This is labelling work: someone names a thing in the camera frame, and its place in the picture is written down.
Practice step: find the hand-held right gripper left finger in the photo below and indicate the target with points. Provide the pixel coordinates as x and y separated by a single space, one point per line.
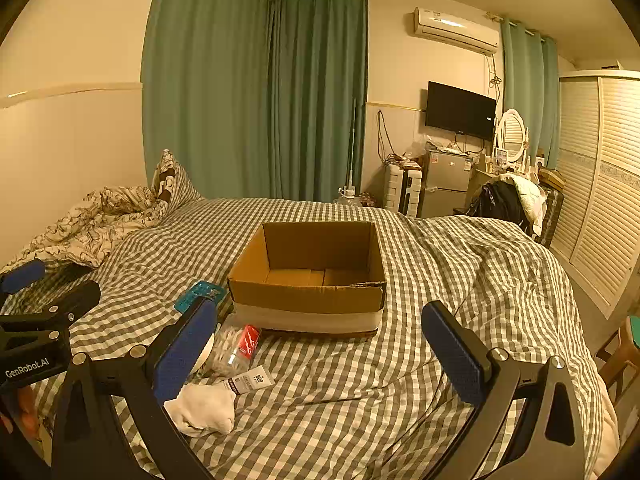
181 352

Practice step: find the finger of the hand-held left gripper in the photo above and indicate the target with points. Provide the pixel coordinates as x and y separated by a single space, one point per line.
72 302
20 276

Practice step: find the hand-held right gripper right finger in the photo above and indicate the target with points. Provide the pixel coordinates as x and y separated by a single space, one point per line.
454 352

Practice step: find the cotton swab packet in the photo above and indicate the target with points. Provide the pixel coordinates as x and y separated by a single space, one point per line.
235 347

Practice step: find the teal blister pack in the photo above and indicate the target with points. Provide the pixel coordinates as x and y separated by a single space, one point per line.
197 294

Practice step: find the white sock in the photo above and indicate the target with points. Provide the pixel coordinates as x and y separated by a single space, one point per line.
202 410

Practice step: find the white cream tube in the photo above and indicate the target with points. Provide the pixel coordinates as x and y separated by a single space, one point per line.
252 381

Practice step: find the cardboard box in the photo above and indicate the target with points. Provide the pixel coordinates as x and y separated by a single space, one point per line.
305 297

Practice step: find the floral patterned quilt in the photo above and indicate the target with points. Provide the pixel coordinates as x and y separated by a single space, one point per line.
95 222

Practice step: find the green checkered duvet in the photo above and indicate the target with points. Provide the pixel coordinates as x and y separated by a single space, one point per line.
340 410

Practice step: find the black backpack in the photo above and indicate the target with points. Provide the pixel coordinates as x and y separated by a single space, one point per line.
497 205

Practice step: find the checkered pillow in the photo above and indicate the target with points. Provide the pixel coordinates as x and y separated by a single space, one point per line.
176 185

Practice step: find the wooden stool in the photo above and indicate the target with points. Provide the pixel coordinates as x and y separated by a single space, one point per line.
622 355

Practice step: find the dark checkered suitcase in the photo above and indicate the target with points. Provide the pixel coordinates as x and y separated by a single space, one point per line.
551 215

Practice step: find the silver small fridge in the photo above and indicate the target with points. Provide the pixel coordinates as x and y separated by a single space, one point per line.
445 182

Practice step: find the white ribbed suitcase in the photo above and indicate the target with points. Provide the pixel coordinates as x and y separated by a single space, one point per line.
402 190

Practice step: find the white jacket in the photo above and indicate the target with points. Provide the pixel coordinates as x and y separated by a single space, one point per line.
529 192

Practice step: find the clear water jug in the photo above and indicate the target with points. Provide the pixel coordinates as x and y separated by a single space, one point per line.
347 196

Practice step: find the white louvered wardrobe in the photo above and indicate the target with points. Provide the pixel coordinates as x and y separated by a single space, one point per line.
600 185

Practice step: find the white oval vanity mirror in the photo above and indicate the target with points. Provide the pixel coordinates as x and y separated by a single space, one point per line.
511 132

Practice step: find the thin metal pole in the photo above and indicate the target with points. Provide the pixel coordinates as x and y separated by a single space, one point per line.
353 145

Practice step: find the wide green curtain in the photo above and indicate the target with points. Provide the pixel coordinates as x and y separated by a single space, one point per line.
210 85

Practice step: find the narrow green curtain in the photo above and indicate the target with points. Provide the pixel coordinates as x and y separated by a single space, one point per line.
530 95

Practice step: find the white air conditioner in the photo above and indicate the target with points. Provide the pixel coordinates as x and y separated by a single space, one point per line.
455 29

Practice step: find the black wall television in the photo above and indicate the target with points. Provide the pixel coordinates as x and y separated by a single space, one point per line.
460 110

